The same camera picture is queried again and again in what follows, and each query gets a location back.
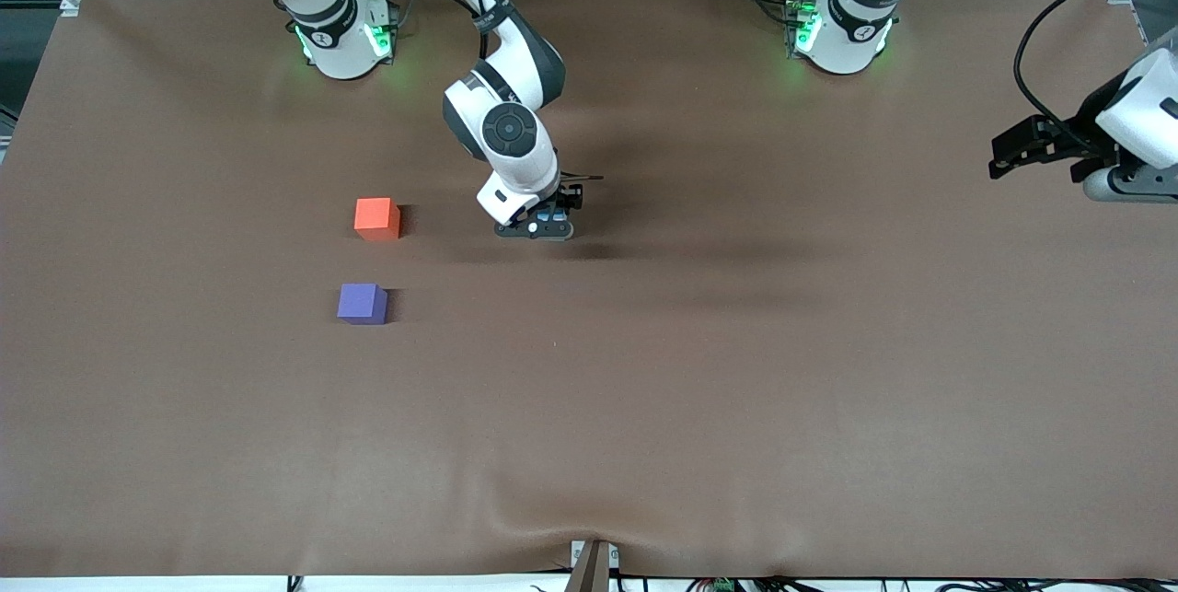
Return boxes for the orange foam block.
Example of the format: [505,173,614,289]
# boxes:
[353,197,402,242]

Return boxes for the purple foam block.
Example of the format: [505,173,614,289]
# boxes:
[337,283,389,326]

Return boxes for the brown table mat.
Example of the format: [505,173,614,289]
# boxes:
[0,0,1178,579]

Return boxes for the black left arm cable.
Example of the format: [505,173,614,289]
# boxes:
[1012,0,1151,133]

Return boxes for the camera mount post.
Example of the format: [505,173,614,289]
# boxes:
[566,539,620,592]

